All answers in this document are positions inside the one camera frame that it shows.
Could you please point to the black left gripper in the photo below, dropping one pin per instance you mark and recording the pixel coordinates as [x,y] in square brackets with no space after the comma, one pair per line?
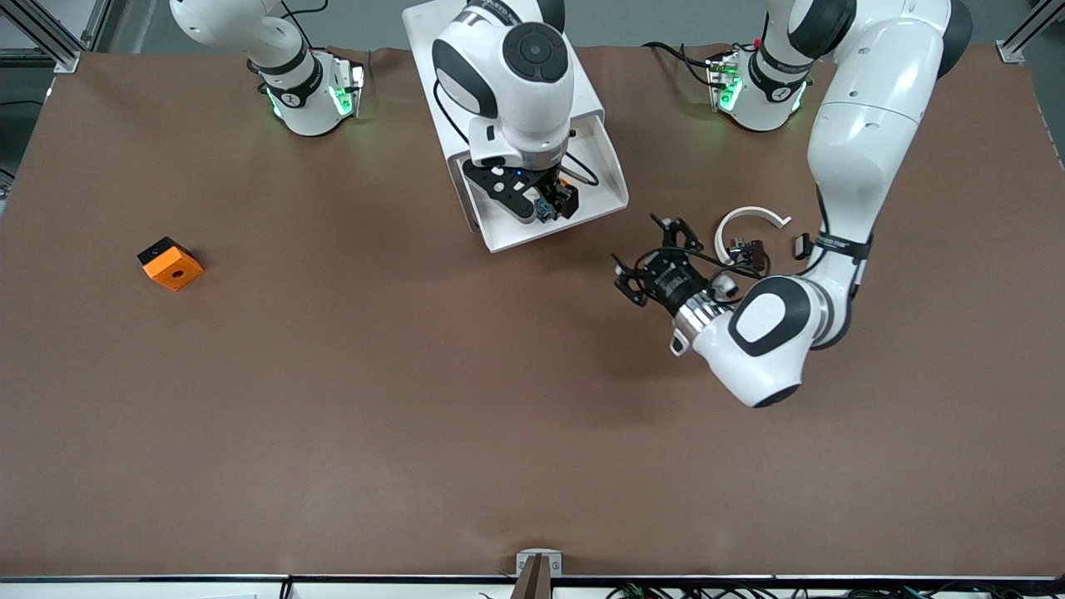
[671,281]

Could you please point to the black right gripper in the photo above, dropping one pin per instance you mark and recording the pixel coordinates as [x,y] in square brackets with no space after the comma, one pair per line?
[556,196]

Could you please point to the orange capped push button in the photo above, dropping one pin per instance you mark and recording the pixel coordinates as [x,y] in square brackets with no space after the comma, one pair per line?
[564,178]

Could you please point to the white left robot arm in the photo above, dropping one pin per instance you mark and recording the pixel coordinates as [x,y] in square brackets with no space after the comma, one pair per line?
[865,125]

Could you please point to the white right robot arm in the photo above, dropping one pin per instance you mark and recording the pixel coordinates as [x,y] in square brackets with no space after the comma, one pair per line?
[507,83]

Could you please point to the orange and black button housing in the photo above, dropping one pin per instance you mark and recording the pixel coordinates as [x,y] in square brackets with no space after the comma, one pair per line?
[173,270]

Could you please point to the dark brown small component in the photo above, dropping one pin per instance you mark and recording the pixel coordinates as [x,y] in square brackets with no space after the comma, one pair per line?
[755,248]

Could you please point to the small black contact block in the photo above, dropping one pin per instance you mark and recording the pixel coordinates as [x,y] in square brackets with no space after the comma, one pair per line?
[800,245]

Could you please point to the brown table cover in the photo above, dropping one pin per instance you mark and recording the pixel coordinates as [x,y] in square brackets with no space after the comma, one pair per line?
[532,416]

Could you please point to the grey metal bracket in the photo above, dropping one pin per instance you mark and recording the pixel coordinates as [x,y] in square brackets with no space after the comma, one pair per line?
[539,556]

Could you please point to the aluminium frame profile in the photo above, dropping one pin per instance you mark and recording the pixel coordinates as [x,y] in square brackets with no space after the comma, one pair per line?
[1019,46]
[50,37]

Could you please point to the table edge rail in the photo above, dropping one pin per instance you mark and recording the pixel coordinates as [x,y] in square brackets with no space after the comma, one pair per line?
[166,586]

